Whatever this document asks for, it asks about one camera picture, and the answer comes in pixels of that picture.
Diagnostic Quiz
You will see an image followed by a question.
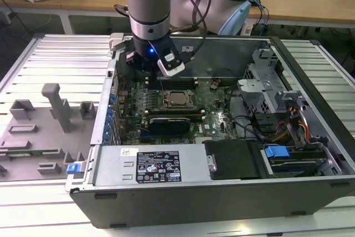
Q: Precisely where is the silver CPU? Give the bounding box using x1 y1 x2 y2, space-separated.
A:
169 92 187 104

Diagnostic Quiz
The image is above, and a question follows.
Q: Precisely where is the metal socket cover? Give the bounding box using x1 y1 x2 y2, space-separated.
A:
163 90 196 109

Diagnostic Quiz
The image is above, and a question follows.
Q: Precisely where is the CPU socket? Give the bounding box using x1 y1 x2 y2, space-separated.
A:
162 89 199 110

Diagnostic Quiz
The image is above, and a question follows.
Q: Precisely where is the black disk bay cover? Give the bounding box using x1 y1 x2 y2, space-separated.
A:
204 140 264 180

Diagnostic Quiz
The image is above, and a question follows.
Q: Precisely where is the black RAM stick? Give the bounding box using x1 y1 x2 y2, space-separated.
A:
148 108 202 118
146 77 197 83

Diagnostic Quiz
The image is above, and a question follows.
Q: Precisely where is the wooden desk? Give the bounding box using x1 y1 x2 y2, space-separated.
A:
0 0 355 29

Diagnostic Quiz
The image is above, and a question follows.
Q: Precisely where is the green motherboard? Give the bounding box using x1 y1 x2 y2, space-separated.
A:
116 78 242 146

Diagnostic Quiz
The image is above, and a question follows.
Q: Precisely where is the grey power supply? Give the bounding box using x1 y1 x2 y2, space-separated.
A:
93 145 212 186

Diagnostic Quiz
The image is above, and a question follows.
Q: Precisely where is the metal drive cage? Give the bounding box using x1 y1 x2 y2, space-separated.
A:
237 48 278 112

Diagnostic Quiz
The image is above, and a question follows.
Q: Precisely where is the grey parts rack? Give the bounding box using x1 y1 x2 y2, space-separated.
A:
0 83 97 182

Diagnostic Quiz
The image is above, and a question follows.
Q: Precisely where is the green RAM stick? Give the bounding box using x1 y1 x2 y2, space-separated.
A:
7 150 45 157

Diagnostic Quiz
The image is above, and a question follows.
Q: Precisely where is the black open PC case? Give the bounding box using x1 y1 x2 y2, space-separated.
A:
65 33 355 228

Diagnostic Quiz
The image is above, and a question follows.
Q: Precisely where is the hard disk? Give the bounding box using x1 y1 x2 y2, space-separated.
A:
269 155 326 177

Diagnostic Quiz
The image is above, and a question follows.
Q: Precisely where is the grey case handle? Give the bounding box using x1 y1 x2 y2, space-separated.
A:
109 33 124 52

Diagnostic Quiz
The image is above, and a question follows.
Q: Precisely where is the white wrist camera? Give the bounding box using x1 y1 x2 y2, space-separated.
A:
156 51 186 78

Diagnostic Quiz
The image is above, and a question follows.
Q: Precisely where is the black camera cable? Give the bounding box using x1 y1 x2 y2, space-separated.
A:
179 0 214 63

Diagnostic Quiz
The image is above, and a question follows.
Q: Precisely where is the blue cable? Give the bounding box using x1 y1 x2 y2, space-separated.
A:
248 0 271 27

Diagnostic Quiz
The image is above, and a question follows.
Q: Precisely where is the black internal cable bundle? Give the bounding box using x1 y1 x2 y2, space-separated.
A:
227 84 278 141

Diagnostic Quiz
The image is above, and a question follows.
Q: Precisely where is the grey metal bracket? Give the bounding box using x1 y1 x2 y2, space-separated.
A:
273 90 303 113

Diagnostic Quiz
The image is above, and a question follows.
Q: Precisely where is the blue disk carrier handle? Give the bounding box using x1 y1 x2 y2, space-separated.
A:
264 145 290 163

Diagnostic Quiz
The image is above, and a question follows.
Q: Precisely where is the orange yellow wire bundle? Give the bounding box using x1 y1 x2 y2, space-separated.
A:
273 105 310 142

